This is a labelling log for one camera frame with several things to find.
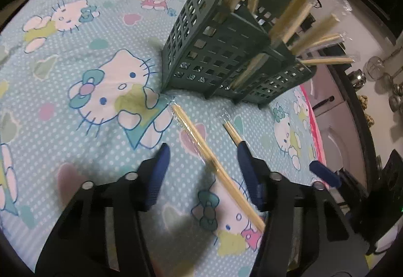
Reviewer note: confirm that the steel cup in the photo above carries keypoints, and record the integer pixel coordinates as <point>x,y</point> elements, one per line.
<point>396,97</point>
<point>358,79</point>

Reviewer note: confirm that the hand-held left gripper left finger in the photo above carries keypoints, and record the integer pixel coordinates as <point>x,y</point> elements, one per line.
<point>157,176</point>

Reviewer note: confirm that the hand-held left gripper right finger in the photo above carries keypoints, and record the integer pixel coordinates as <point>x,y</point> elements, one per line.
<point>250,176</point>

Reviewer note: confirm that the bamboo chopsticks bunch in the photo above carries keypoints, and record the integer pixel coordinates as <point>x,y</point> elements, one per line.
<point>299,0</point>

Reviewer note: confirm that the bamboo chopstick pair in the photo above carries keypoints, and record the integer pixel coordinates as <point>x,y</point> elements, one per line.
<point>217,164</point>
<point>233,132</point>

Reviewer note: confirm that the white kitchen cabinet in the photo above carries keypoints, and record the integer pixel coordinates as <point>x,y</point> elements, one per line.
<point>340,138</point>

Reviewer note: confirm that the blue cartoon cat printed blanket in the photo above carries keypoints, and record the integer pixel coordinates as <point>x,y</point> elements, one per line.
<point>78,91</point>

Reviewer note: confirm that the green plastic utensil basket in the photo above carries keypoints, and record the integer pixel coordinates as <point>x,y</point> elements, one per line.
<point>220,53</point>

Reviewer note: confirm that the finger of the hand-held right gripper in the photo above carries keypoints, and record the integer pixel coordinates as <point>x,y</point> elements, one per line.
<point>324,173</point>

